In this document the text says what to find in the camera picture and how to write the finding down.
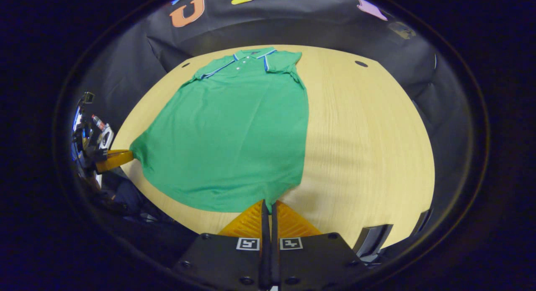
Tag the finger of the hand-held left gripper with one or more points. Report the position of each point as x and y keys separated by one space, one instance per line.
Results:
x=115 y=159

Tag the dark chair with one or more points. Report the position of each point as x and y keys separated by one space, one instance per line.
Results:
x=372 y=238

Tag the white side desk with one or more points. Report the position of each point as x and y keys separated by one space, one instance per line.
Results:
x=111 y=130

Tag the green T-shirt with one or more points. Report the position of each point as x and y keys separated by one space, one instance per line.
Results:
x=234 y=136

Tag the black computer mouse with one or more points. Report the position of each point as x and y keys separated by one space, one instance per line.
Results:
x=106 y=139

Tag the clear bottle with red label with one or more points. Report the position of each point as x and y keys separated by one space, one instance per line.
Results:
x=99 y=122

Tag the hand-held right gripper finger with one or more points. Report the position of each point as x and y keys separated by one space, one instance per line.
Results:
x=274 y=249
x=265 y=240

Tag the person's dark trousers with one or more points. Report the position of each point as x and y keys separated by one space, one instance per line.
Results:
x=125 y=197

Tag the computer monitor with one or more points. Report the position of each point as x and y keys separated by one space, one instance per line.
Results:
x=77 y=119

